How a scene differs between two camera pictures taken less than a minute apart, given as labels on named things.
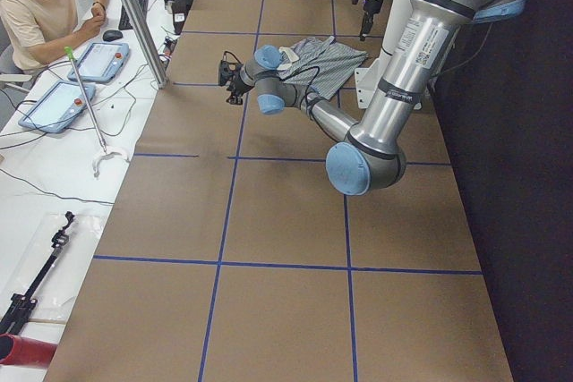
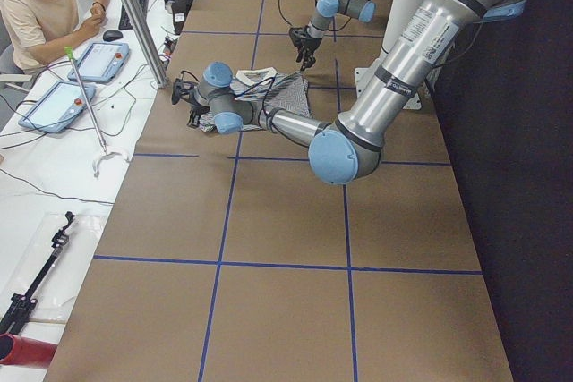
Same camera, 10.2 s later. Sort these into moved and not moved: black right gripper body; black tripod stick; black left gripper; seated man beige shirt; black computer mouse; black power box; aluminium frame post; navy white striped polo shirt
Moved: black left gripper; black right gripper body; navy white striped polo shirt
Not moved: black tripod stick; aluminium frame post; black computer mouse; seated man beige shirt; black power box
